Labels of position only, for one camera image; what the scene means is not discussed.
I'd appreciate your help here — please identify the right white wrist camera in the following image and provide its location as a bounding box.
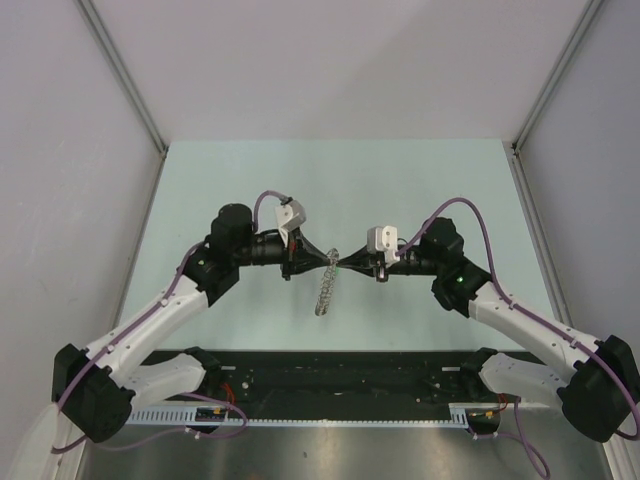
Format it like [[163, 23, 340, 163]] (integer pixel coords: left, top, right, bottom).
[[366, 225, 400, 266]]

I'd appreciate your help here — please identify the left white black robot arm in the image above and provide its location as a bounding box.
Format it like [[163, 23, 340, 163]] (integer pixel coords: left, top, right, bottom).
[[52, 198, 331, 443]]

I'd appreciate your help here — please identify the aluminium frame post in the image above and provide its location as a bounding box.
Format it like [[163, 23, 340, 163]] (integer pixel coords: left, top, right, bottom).
[[74, 0, 168, 158], [510, 0, 608, 155]]

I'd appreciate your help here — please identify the purple cable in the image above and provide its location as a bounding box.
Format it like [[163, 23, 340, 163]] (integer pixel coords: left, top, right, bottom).
[[397, 197, 640, 476], [49, 189, 291, 455]]

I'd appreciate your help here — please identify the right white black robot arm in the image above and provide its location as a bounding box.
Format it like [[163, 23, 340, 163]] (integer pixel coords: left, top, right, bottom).
[[338, 217, 639, 443]]

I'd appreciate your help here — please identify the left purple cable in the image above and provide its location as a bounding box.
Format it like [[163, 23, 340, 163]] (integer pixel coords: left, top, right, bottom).
[[49, 189, 291, 455]]

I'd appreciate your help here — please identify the right aluminium frame post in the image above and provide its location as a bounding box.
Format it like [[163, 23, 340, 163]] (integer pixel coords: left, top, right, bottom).
[[510, 0, 608, 155]]

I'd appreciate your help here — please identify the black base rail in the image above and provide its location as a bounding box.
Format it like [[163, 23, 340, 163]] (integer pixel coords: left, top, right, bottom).
[[205, 349, 500, 403]]

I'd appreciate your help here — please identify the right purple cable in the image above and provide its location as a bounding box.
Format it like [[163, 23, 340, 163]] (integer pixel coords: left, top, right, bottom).
[[397, 197, 640, 476]]

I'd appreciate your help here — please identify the aluminium side rail right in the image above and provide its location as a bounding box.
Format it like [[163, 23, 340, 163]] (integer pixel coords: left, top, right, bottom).
[[507, 144, 621, 480]]

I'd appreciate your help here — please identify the left aluminium frame post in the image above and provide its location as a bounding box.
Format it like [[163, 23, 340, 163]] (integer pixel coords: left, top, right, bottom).
[[74, 0, 168, 158]]

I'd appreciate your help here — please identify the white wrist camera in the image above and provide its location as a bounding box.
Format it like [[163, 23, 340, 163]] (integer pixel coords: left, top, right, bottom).
[[366, 225, 400, 266], [274, 198, 307, 245]]

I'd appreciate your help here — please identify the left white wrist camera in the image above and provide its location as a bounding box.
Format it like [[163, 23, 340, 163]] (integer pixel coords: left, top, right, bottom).
[[274, 198, 307, 245]]

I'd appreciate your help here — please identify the white slotted cable duct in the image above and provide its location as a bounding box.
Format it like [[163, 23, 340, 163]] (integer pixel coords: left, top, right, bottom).
[[126, 402, 490, 429]]

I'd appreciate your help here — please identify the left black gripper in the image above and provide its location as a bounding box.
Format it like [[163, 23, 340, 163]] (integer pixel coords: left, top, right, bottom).
[[232, 226, 328, 280]]

